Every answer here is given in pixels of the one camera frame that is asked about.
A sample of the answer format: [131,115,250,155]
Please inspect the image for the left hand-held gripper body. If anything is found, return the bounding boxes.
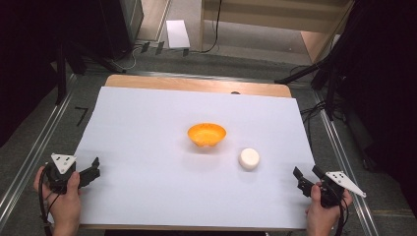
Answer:
[44,152,78,195]

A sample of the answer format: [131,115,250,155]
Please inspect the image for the dark curtain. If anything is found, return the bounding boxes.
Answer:
[0,0,109,148]
[328,0,417,207]

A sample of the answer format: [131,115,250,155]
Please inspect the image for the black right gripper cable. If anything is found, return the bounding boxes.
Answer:
[333,195,350,236]

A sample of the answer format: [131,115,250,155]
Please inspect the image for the metal floor rail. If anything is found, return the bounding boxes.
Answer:
[312,90,382,236]
[0,74,79,229]
[126,70,318,87]

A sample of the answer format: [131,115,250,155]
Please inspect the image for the white floor cable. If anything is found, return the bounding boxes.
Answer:
[109,41,147,72]

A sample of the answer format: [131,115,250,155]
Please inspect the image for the orange bowl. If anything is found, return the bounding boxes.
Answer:
[187,122,227,148]

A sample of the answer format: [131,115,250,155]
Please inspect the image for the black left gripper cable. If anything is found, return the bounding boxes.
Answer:
[37,168,62,236]

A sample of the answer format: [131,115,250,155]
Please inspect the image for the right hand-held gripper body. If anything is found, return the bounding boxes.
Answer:
[319,170,368,208]

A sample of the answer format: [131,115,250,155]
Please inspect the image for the black hanging cable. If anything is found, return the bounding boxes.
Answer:
[199,0,223,54]

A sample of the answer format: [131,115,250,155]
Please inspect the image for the person's left hand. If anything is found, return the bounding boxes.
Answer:
[32,165,83,236]

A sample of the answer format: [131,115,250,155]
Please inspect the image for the wooden table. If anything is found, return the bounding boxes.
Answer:
[79,74,309,232]

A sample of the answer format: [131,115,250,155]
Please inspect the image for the light wooden furniture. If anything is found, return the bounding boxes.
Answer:
[199,0,356,64]

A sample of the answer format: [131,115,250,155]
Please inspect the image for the white board on floor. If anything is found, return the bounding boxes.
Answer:
[165,20,192,50]

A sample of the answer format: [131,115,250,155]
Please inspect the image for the person's right hand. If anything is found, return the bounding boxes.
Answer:
[305,182,354,236]

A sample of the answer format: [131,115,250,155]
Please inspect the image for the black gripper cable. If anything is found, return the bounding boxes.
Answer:
[333,195,350,236]
[37,168,62,236]

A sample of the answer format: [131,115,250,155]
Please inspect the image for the white paper sheet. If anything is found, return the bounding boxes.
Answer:
[48,86,318,230]

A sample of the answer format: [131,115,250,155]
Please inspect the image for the dark cabinet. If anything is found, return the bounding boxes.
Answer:
[96,0,145,61]

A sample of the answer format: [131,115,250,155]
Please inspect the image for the black metal stand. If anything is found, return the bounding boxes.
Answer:
[274,53,348,122]
[53,38,128,106]

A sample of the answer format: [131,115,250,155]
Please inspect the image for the white round block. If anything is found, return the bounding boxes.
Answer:
[238,147,261,172]

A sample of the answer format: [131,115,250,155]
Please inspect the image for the black floor cables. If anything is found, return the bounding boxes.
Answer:
[299,99,345,149]

